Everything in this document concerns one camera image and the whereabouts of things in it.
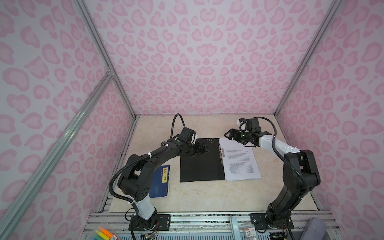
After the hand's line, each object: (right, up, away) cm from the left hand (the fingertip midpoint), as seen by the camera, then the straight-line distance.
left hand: (205, 149), depth 88 cm
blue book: (-26, -18, -2) cm, 32 cm away
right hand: (+16, +9, +5) cm, 19 cm away
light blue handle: (+13, -33, -20) cm, 40 cm away
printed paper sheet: (+23, -9, +6) cm, 25 cm away
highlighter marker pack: (-49, -37, -18) cm, 64 cm away
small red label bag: (+19, -34, -19) cm, 43 cm away
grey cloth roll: (+50, -34, -19) cm, 63 cm away
